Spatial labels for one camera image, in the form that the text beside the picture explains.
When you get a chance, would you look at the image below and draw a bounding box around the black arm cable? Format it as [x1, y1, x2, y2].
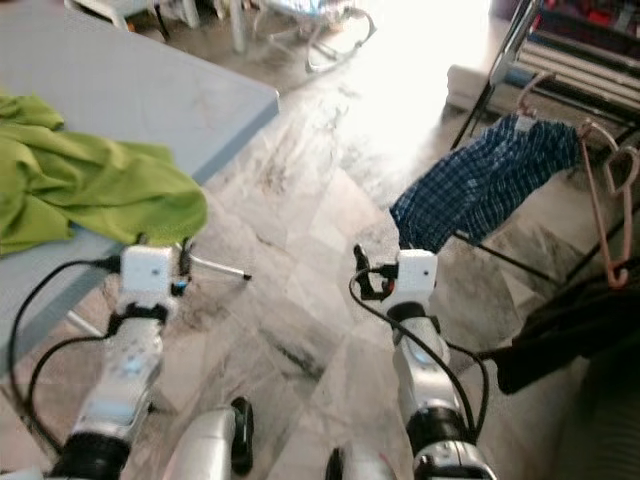
[350, 265, 491, 441]
[8, 256, 126, 456]

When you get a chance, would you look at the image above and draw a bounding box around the green garment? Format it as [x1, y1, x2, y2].
[0, 90, 209, 256]

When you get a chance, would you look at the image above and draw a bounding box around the baby bouncer seat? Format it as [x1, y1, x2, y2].
[250, 0, 378, 74]

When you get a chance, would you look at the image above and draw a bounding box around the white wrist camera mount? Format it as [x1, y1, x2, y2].
[122, 245, 181, 301]
[397, 250, 439, 306]

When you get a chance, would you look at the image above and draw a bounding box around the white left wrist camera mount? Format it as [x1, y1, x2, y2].
[122, 245, 181, 301]

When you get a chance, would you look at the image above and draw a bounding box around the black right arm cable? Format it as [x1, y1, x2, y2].
[350, 265, 491, 441]

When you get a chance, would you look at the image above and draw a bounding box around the silver robot left leg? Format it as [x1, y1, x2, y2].
[160, 398, 254, 480]

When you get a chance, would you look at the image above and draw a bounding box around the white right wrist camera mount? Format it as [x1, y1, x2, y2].
[397, 250, 439, 306]

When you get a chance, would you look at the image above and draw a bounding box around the silver robot right leg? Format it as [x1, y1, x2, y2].
[325, 445, 401, 480]

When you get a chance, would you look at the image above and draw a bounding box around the silver robot leg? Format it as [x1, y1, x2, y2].
[160, 398, 254, 480]
[325, 445, 401, 480]

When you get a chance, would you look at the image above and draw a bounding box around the light blue folding table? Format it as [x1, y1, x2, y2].
[0, 0, 281, 371]

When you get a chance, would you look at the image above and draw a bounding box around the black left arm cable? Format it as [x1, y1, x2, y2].
[8, 256, 126, 456]

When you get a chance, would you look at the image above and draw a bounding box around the white round-legged table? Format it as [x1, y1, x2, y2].
[65, 0, 247, 53]

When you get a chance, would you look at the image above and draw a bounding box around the dusky pink plastic hanger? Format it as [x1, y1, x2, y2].
[578, 120, 640, 291]
[518, 70, 558, 123]

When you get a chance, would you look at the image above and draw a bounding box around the black drying rack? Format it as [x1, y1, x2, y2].
[450, 0, 640, 286]

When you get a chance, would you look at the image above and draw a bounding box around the blue plaid shirt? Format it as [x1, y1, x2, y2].
[390, 113, 583, 253]

